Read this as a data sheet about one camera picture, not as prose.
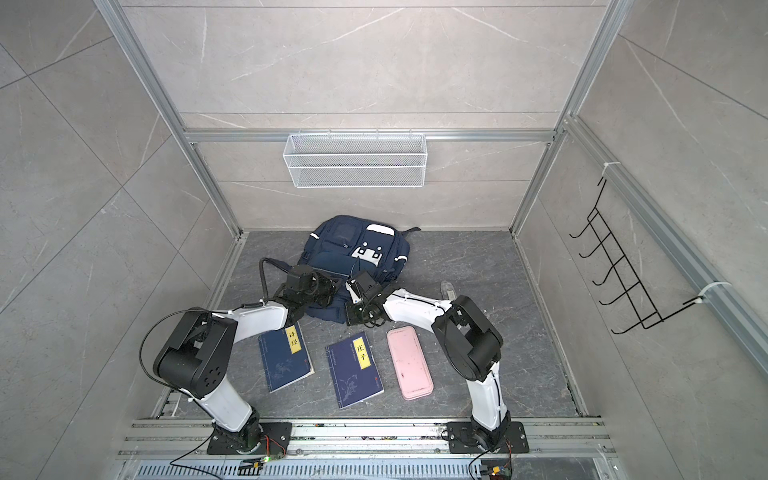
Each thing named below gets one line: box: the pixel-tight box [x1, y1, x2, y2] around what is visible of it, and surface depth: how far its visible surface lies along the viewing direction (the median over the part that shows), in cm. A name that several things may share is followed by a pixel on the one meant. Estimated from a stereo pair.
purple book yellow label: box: [325, 332, 385, 410], surface depth 85 cm
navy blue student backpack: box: [294, 215, 422, 323], surface depth 110 cm
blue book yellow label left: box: [258, 322, 315, 394], surface depth 87 cm
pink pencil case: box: [387, 326, 434, 402], surface depth 85 cm
